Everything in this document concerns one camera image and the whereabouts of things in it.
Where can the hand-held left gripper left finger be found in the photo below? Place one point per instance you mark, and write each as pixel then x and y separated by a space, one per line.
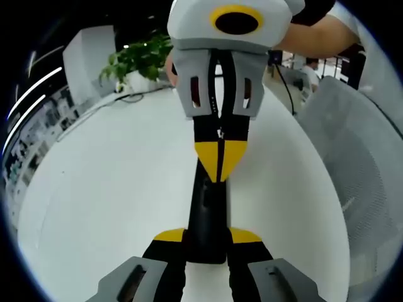
pixel 167 251

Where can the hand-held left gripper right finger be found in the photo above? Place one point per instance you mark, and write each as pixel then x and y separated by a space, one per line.
pixel 248 251

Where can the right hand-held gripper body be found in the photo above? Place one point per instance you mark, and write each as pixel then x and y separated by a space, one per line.
pixel 189 22

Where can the black remote control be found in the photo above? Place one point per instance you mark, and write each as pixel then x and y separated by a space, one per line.
pixel 207 220

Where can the green potted plant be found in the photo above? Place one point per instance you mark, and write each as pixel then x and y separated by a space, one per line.
pixel 138 56

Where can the white plant pot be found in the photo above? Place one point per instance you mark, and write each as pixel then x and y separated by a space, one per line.
pixel 141 82

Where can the small yellow toy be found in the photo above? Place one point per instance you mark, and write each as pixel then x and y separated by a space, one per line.
pixel 118 87

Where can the white square pillar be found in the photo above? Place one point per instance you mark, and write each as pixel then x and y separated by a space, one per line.
pixel 88 63

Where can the grey mesh office chair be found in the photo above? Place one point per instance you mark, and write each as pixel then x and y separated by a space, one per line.
pixel 346 151

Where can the person's clothed torso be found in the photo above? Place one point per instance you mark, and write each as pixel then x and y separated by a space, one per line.
pixel 374 47

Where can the ceiling light strip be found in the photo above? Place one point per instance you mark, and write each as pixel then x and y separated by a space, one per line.
pixel 23 118
pixel 29 92

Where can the background display wall shelving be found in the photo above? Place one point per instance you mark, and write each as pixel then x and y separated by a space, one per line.
pixel 34 141

